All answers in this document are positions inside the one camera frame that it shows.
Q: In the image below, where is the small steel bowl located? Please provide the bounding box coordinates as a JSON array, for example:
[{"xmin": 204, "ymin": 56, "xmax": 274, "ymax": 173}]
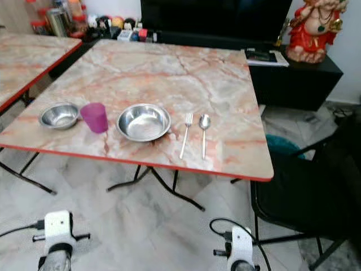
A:
[{"xmin": 39, "ymin": 102, "xmax": 80, "ymax": 130}]

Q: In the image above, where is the marble top folding table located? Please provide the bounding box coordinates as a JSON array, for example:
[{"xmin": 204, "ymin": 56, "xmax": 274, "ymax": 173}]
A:
[
  {"xmin": 0, "ymin": 31, "xmax": 82, "ymax": 195},
  {"xmin": 0, "ymin": 38, "xmax": 275, "ymax": 212}
]

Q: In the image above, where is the purple plastic cup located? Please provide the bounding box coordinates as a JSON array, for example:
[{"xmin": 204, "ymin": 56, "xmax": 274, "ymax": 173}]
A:
[{"xmin": 80, "ymin": 102, "xmax": 109, "ymax": 134}]

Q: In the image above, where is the steel canister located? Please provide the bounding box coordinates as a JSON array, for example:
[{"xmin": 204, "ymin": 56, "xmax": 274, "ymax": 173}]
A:
[{"xmin": 46, "ymin": 8, "xmax": 69, "ymax": 37}]

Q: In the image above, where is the large steel bowl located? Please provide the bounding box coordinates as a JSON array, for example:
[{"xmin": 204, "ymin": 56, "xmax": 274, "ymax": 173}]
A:
[{"xmin": 116, "ymin": 103, "xmax": 171, "ymax": 142}]

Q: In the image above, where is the orange jar with red lid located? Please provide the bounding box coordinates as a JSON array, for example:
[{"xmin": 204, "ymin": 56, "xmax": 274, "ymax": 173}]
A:
[{"xmin": 68, "ymin": 0, "xmax": 85, "ymax": 24}]

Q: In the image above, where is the small white box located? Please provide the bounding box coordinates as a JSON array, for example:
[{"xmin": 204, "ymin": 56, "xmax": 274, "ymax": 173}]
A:
[{"xmin": 117, "ymin": 29, "xmax": 133, "ymax": 42}]

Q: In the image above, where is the steel fork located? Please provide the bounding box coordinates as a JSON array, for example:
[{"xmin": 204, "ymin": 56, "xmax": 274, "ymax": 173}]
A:
[{"xmin": 179, "ymin": 113, "xmax": 193, "ymax": 159}]

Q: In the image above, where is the steel spoon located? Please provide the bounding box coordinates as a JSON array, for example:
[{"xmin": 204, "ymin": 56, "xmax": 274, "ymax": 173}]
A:
[{"xmin": 199, "ymin": 114, "xmax": 212, "ymax": 160}]

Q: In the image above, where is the black television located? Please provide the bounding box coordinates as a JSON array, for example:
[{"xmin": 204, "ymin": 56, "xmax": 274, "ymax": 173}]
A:
[{"xmin": 140, "ymin": 0, "xmax": 294, "ymax": 43}]

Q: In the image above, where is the white booklet with dark cover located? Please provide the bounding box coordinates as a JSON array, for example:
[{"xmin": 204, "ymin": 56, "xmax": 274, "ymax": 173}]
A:
[{"xmin": 244, "ymin": 48, "xmax": 290, "ymax": 67}]

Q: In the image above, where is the teal cushion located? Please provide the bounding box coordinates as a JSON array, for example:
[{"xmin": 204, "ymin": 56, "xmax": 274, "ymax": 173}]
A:
[{"xmin": 266, "ymin": 134, "xmax": 297, "ymax": 159}]

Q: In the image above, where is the black chair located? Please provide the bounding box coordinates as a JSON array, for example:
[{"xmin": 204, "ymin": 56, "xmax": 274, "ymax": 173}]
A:
[{"xmin": 251, "ymin": 113, "xmax": 361, "ymax": 271}]

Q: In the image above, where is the red and gold statue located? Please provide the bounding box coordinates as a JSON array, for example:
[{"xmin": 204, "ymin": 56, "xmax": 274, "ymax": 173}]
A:
[{"xmin": 285, "ymin": 0, "xmax": 349, "ymax": 64}]

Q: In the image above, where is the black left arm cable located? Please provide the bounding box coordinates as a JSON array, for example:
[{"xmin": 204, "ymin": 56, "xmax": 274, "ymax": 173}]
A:
[{"xmin": 0, "ymin": 221, "xmax": 46, "ymax": 238}]

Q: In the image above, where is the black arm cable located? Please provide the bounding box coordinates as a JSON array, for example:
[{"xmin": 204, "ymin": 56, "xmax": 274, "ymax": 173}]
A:
[
  {"xmin": 210, "ymin": 218, "xmax": 272, "ymax": 271},
  {"xmin": 0, "ymin": 221, "xmax": 46, "ymax": 238}
]

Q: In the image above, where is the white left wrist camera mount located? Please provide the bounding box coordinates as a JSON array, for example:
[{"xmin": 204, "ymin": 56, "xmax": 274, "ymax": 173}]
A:
[{"xmin": 44, "ymin": 211, "xmax": 73, "ymax": 252}]

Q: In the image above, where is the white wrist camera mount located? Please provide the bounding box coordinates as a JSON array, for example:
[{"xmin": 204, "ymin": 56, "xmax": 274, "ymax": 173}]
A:
[
  {"xmin": 44, "ymin": 211, "xmax": 73, "ymax": 252},
  {"xmin": 226, "ymin": 226, "xmax": 254, "ymax": 266}
]

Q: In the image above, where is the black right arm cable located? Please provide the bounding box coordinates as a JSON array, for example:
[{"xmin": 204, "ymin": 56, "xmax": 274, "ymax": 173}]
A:
[{"xmin": 210, "ymin": 218, "xmax": 272, "ymax": 271}]

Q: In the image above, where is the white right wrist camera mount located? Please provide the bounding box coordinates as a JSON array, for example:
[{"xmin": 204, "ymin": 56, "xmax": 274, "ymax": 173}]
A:
[{"xmin": 226, "ymin": 226, "xmax": 254, "ymax": 266}]

